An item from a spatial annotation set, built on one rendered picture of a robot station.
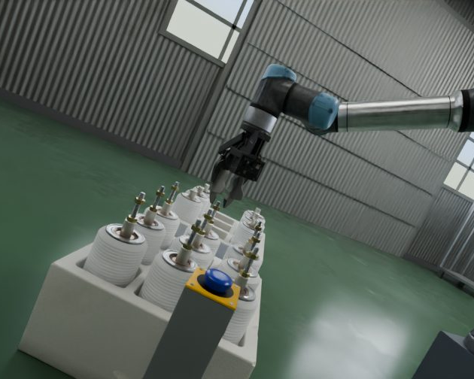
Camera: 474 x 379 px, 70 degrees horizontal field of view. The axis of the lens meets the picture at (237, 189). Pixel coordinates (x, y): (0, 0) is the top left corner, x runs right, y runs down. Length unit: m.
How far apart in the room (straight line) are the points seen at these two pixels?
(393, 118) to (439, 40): 3.70
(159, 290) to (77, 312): 0.14
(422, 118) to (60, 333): 0.87
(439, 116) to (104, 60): 2.80
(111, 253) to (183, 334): 0.24
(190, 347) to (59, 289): 0.29
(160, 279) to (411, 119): 0.66
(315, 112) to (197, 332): 0.52
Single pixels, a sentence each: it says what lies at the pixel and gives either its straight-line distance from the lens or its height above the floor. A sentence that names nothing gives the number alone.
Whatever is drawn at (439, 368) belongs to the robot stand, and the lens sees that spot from 0.98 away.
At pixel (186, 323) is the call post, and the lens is 0.46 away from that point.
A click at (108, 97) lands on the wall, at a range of 3.26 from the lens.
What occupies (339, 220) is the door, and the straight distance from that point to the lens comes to 4.14.
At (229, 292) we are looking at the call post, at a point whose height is 0.31.
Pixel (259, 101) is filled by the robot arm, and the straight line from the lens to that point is 0.80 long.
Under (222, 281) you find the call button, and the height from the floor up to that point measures 0.33.
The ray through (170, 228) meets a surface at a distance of 0.87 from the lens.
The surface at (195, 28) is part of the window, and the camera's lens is 3.32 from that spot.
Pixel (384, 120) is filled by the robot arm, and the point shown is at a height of 0.69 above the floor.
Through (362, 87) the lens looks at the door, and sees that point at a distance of 3.94.
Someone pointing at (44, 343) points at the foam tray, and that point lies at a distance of 0.74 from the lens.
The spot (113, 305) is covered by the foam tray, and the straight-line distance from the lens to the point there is 0.64.
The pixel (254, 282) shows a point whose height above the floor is 0.25.
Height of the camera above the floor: 0.50
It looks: 8 degrees down
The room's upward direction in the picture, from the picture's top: 25 degrees clockwise
